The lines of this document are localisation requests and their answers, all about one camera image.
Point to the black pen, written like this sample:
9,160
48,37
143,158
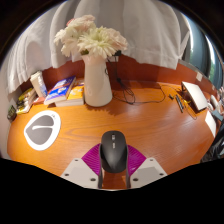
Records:
179,103

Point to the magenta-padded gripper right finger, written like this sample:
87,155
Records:
148,170

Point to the black computer mouse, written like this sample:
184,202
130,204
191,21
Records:
114,153

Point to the red-brown book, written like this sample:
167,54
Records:
40,100

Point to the dark framed window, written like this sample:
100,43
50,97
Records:
201,46

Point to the blue book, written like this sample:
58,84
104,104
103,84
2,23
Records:
60,90

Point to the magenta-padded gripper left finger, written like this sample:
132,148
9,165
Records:
78,171

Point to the black power adapter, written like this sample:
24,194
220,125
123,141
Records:
116,55

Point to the cream travel tumbler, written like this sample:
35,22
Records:
38,83

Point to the white ceramic pitcher vase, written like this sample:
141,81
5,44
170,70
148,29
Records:
97,83

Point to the yellow white book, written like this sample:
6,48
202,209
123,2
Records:
24,108

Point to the silver laptop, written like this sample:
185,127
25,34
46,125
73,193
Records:
196,95

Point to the white pink flower bouquet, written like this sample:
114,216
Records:
96,40

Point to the dark jar with green lid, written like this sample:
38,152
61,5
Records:
11,113

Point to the dark book with white spine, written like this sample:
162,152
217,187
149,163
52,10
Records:
25,104

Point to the orange yellow book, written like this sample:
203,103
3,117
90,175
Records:
76,95

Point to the white curtain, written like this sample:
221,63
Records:
146,30

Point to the round white grey mouse pad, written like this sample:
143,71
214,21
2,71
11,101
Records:
41,130

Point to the yellow and black book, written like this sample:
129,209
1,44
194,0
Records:
27,94

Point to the white paper sheet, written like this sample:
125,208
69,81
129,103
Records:
210,123

